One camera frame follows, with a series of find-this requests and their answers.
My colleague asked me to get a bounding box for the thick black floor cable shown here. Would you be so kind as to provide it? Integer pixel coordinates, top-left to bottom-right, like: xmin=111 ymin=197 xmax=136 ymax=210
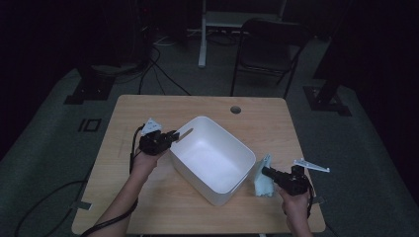
xmin=14 ymin=180 xmax=87 ymax=237

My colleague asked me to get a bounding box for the black folding chair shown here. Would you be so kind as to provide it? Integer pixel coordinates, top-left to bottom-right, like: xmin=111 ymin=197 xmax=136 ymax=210
xmin=229 ymin=18 xmax=312 ymax=100

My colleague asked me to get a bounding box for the black stand base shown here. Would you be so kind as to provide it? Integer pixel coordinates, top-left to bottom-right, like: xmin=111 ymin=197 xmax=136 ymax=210
xmin=63 ymin=63 xmax=117 ymax=106
xmin=302 ymin=85 xmax=353 ymax=117

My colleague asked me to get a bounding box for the person's left hand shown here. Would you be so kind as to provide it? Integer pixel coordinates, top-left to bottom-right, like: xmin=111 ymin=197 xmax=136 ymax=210
xmin=131 ymin=150 xmax=163 ymax=179

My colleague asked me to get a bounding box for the light blue cleaning cloth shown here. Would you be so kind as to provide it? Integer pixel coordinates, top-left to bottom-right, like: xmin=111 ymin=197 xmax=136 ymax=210
xmin=253 ymin=153 xmax=275 ymax=198

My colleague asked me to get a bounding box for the white metal desk frame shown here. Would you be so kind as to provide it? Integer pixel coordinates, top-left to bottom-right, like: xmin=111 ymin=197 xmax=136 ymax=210
xmin=197 ymin=0 xmax=288 ymax=69

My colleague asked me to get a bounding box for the thin black floor cable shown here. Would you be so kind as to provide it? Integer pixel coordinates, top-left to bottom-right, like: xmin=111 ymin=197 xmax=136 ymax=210
xmin=149 ymin=57 xmax=192 ymax=97
xmin=137 ymin=45 xmax=162 ymax=96

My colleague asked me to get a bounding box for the hand-held gripper black cable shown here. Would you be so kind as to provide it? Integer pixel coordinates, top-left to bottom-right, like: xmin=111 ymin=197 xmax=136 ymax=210
xmin=80 ymin=123 xmax=146 ymax=237
xmin=305 ymin=182 xmax=314 ymax=219

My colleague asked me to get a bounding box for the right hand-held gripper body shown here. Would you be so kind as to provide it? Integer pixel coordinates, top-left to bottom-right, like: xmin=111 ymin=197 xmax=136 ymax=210
xmin=276 ymin=158 xmax=331 ymax=197

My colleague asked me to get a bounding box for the right hand-held gripper black cable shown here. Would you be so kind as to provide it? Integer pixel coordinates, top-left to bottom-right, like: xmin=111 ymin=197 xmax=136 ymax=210
xmin=305 ymin=182 xmax=314 ymax=219

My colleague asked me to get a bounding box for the left hand-held gripper black cable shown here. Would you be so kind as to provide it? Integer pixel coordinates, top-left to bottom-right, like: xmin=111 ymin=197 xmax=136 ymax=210
xmin=80 ymin=123 xmax=146 ymax=237

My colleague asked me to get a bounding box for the white plastic storage bin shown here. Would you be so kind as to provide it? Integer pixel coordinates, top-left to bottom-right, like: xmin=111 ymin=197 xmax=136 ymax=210
xmin=169 ymin=116 xmax=257 ymax=206

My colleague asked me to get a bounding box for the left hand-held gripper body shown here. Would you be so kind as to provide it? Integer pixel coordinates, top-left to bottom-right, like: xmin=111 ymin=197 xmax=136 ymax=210
xmin=138 ymin=118 xmax=172 ymax=156

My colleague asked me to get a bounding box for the person's right hand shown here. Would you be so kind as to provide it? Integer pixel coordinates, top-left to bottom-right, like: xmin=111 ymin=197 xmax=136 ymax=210
xmin=278 ymin=188 xmax=312 ymax=225

